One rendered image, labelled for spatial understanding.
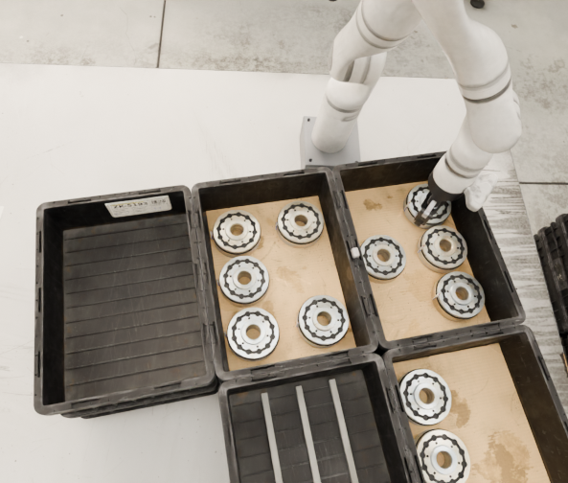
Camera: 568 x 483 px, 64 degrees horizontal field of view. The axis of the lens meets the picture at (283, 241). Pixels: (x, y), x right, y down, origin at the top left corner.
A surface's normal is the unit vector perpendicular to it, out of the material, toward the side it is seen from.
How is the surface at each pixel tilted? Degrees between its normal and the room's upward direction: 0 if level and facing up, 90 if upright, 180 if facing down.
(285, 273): 0
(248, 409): 0
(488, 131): 78
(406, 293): 0
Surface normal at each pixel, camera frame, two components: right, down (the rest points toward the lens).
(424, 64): 0.07, -0.40
